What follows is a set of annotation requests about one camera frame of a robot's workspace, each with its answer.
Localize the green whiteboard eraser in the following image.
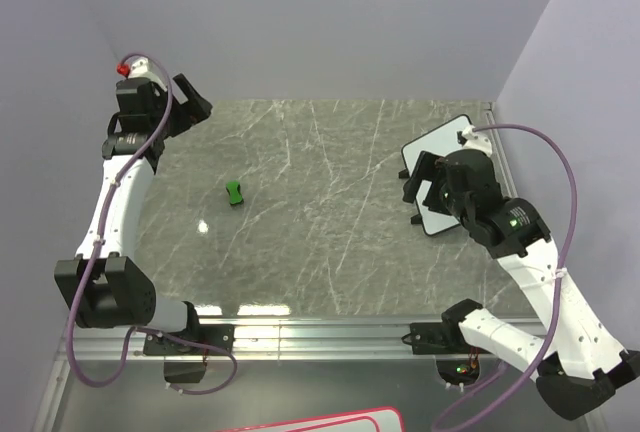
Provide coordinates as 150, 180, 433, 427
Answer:
225, 180, 244, 207

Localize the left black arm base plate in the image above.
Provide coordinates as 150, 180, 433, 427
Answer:
143, 324, 235, 357

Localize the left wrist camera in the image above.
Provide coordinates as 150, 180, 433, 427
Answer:
116, 57, 166, 88

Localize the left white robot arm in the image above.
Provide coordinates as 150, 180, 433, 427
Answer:
54, 72, 212, 354

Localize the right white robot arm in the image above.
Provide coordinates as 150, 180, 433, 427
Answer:
403, 149, 639, 420

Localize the aluminium mounting rail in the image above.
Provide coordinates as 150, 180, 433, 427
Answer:
57, 316, 551, 361

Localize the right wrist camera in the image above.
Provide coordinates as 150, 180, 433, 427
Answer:
457, 125, 493, 157

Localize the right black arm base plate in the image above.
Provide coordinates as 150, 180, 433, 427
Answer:
401, 322, 469, 355

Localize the pink bordered white sign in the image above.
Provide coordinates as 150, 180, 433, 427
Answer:
233, 407, 405, 432

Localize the small white whiteboard with stand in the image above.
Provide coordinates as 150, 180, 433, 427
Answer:
398, 114, 493, 237

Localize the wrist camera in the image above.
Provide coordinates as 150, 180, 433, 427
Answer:
457, 125, 493, 157
116, 57, 166, 88

